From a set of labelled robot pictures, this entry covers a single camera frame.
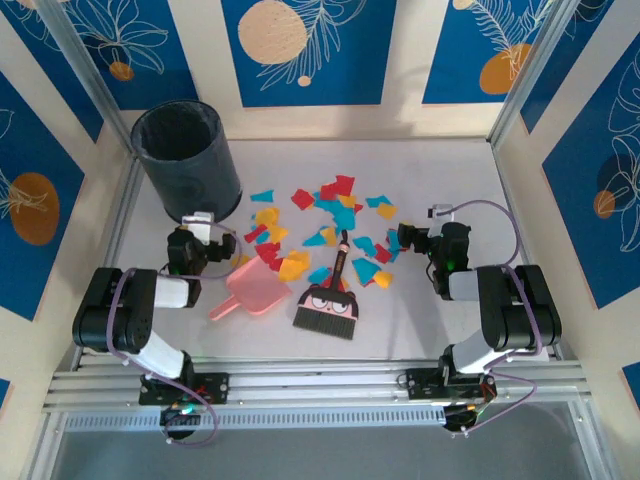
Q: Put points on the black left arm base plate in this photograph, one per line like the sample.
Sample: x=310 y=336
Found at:
x=217 y=387

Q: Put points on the cyan paper scrap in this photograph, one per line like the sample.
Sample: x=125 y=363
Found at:
x=320 y=275
x=263 y=195
x=365 y=270
x=312 y=239
x=327 y=204
x=377 y=201
x=364 y=245
x=346 y=218
x=261 y=229
x=394 y=242

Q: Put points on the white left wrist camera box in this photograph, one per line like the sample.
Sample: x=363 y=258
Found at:
x=200 y=227

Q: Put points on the yellow paper scrap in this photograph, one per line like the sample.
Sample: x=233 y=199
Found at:
x=348 y=200
x=278 y=233
x=268 y=215
x=344 y=284
x=294 y=267
x=243 y=260
x=383 y=280
x=386 y=211
x=330 y=235

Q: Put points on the blue floral wall panel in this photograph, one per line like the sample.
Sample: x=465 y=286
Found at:
x=360 y=75
x=180 y=75
x=565 y=55
x=585 y=240
x=632 y=380
x=450 y=75
x=4 y=395
x=50 y=60
x=25 y=270

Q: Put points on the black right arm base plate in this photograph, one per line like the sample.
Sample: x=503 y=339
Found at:
x=422 y=385

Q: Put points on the aluminium side rail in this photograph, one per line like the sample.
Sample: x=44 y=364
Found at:
x=503 y=165
x=120 y=220

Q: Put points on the aluminium corner post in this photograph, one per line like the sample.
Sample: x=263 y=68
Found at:
x=529 y=75
x=87 y=75

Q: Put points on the black controller board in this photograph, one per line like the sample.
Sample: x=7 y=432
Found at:
x=177 y=422

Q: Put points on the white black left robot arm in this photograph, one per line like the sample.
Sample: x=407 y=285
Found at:
x=112 y=310

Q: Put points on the dark grey trash bin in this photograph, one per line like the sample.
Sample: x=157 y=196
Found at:
x=200 y=170

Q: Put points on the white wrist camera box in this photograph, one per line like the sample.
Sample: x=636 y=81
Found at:
x=200 y=227
x=442 y=210

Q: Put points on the pink plastic dustpan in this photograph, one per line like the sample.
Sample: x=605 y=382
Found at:
x=255 y=290

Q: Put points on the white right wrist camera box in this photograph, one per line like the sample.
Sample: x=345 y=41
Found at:
x=442 y=210

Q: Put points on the black cartoon face hand brush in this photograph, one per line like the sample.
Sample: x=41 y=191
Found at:
x=327 y=305

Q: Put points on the aluminium front rail frame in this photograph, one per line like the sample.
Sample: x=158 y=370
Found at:
x=320 y=382

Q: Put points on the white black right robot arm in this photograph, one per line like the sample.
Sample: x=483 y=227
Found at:
x=520 y=310

